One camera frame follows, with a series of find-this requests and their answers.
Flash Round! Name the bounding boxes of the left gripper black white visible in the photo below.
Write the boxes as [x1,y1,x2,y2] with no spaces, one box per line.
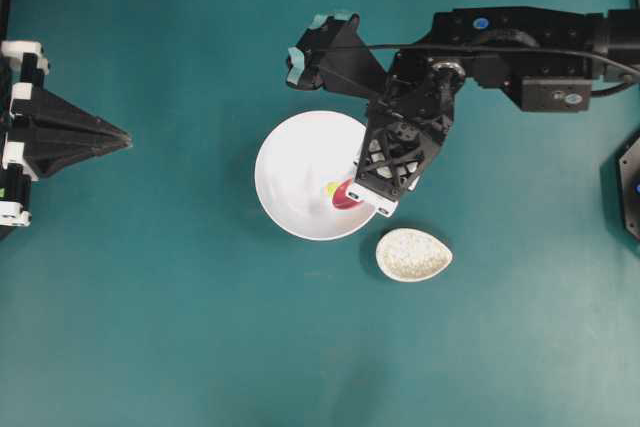
[1,40,132,226]

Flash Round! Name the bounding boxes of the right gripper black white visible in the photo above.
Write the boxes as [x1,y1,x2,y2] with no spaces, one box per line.
[347,59,455,217]

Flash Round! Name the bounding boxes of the yellow hexagonal prism block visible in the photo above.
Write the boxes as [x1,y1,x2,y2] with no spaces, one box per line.
[326,182,341,198]

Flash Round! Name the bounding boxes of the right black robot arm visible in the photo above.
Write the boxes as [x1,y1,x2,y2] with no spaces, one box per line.
[344,7,639,217]

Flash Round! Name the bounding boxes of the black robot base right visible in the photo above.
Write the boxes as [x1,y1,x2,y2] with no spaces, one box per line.
[600,130,639,252]

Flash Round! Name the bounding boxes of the white round bowl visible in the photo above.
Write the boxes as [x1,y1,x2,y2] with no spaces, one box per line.
[254,111,375,241]

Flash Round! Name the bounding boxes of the speckled beige spoon rest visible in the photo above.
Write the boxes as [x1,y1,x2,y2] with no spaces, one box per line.
[375,228,453,283]

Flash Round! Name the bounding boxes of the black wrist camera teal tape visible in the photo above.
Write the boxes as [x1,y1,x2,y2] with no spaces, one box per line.
[286,11,387,99]

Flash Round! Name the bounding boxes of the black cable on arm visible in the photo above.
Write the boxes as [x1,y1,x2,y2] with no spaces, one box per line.
[324,42,640,96]

